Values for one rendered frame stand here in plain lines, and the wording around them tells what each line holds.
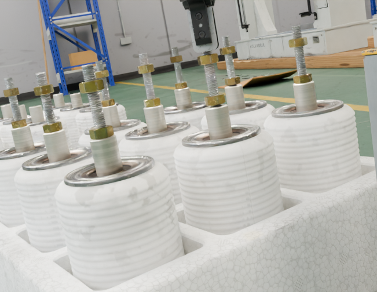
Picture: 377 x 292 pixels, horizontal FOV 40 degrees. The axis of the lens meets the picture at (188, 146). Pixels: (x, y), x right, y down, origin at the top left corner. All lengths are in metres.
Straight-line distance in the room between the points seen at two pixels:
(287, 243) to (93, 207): 0.17
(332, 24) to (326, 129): 3.37
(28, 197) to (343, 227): 0.30
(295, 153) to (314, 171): 0.03
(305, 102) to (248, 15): 4.57
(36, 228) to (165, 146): 0.15
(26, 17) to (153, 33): 1.62
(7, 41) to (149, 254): 6.49
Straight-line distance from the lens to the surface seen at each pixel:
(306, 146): 0.53
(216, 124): 0.48
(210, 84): 0.48
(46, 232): 0.52
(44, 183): 0.50
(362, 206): 0.52
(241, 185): 0.46
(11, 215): 0.64
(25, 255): 0.51
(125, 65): 6.97
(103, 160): 0.42
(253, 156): 0.46
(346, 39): 3.94
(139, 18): 7.04
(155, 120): 0.58
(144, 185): 0.40
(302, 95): 0.56
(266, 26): 5.02
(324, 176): 0.54
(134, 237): 0.40
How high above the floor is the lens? 0.34
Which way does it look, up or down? 11 degrees down
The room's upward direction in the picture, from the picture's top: 10 degrees counter-clockwise
